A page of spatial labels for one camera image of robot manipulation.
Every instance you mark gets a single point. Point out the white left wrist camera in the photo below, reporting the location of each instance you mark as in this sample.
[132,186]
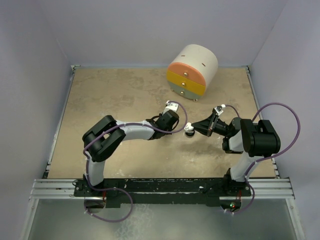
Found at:
[170,106]

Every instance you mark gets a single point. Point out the black earbud charging case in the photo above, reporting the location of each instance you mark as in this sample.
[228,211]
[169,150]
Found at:
[189,134]

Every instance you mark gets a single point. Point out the round white drawer cabinet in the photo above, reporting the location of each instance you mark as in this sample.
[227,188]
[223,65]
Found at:
[191,72]

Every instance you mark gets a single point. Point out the aluminium frame rail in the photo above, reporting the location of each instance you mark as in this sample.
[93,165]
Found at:
[261,188]

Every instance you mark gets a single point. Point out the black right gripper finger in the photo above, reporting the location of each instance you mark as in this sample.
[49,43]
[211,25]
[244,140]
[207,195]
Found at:
[203,130]
[204,124]

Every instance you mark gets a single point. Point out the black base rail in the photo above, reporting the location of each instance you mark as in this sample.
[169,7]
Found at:
[186,191]

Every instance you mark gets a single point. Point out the white earbud charging case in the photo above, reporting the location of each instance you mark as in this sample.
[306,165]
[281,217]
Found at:
[189,128]

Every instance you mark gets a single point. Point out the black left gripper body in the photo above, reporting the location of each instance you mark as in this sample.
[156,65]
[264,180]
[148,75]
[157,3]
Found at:
[169,129]

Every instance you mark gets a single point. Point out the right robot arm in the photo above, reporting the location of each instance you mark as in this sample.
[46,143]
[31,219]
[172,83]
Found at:
[251,140]

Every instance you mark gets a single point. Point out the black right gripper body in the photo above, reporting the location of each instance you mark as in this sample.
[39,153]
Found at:
[222,128]

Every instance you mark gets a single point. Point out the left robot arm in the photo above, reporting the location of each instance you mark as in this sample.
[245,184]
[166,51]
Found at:
[101,141]

